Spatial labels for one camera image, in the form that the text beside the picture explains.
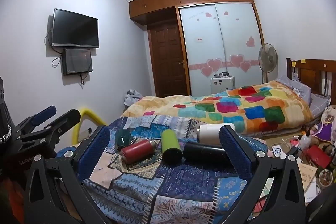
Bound brown wooden headboard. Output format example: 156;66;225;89
286;57;336;106

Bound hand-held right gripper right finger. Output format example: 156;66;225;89
210;124;307;224

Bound brown wooden door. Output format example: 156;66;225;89
147;21;191;97

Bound round bowl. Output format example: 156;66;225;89
318;170;334;188

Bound dark green cup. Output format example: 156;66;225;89
115;129;134;148

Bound black bottle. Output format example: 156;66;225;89
183;142;228;169

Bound standing fan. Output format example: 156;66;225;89
258;43;279;83

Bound grey cloth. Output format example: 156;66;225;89
123;89;144;109

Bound yellow curved tube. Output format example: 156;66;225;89
72;108;101;145

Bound white squeeze bottle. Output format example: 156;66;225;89
299;135;313;150

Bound white charger cable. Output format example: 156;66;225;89
272;138;300;159

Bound red box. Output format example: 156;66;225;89
307;145;333;169

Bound small black wall monitor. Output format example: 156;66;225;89
62;48;93;76

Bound green cylinder bottle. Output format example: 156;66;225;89
161;130;183;165

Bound frosted sliding wardrobe doors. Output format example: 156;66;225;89
178;2;264;96

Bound black wall television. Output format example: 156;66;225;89
51;8;99;48

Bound blue patchwork blanket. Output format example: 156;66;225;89
56;114;268;224

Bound white paper sheet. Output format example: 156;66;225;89
297;161;319;201

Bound white cylinder bottle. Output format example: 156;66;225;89
197;123;236;144

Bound grey checked pillow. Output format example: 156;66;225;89
274;76;330;117

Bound small white appliance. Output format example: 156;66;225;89
211;72;236;95

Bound red bottle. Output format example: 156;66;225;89
120;139;158;165

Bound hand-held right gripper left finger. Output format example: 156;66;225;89
23;125;116;224

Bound colourful checked quilt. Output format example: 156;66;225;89
122;81;314;138

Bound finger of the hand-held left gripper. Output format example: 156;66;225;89
18;109;82;151
14;106;57;136

